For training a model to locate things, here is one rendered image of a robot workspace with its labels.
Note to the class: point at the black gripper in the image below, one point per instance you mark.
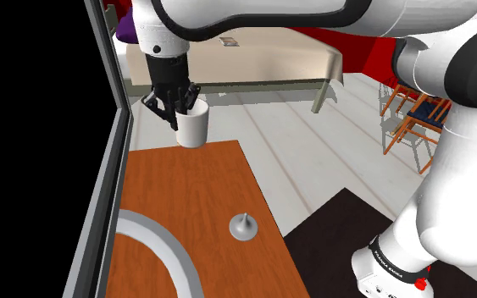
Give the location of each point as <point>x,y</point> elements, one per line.
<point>167,72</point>

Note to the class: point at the white cup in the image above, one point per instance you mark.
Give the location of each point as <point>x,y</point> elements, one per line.
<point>193,128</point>

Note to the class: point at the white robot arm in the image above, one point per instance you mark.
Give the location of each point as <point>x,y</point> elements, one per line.
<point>461,173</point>

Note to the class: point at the purple rounded seat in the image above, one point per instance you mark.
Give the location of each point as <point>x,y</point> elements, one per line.
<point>127,29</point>

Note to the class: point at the beige covered table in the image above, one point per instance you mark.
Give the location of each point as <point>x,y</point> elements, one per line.
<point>263,57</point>

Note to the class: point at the grey cone-shaped knob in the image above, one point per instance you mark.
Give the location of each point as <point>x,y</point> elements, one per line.
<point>243,228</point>

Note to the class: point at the grey round sink rim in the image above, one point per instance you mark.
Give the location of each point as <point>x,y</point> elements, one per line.
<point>171,247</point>

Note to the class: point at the grey framed dark window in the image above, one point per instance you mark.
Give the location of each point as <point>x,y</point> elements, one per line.
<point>35,157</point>

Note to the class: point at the dark robot stand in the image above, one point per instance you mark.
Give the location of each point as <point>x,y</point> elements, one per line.
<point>329,247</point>

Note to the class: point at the wooden chair with blue seat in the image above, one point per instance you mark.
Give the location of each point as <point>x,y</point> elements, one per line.
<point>422,119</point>
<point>399,95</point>

